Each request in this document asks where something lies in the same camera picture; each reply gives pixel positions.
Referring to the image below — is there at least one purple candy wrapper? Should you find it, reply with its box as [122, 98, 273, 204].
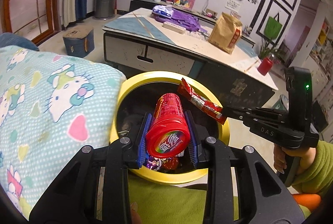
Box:
[144, 156, 166, 171]

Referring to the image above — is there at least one red cylindrical candy can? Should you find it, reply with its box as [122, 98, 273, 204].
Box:
[146, 93, 190, 159]

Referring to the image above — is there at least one red snack wrapper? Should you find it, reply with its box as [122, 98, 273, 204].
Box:
[177, 78, 227, 125]

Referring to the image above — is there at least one green sleeve forearm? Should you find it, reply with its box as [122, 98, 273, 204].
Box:
[292, 141, 333, 197]

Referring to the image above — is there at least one yellow rimmed trash bin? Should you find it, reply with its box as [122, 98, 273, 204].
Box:
[110, 71, 230, 184]

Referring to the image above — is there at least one person right hand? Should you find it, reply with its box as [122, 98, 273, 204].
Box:
[272, 143, 317, 175]

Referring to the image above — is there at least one red cup on table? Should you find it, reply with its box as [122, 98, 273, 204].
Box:
[257, 57, 273, 76]

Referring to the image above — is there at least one potted green plant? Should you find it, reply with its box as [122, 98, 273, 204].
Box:
[258, 38, 286, 59]

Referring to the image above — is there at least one black TV cabinet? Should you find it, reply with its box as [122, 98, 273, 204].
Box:
[128, 0, 257, 48]

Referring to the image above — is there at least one Hello Kitty bed sheet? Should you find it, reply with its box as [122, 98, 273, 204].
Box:
[1, 45, 125, 218]

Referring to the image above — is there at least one green tote bag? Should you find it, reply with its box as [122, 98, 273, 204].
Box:
[263, 12, 282, 40]

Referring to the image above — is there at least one white blue coffee table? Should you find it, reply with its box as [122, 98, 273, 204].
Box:
[102, 8, 278, 107]

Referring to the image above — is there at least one brown paper bag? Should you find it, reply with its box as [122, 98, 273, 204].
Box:
[208, 12, 243, 54]

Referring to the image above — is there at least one purple cloth bag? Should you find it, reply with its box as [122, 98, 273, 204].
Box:
[152, 9, 206, 32]

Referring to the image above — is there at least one white power strip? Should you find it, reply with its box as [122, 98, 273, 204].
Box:
[163, 22, 186, 34]

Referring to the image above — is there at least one blue white tissue pack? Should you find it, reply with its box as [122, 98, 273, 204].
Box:
[152, 5, 173, 18]

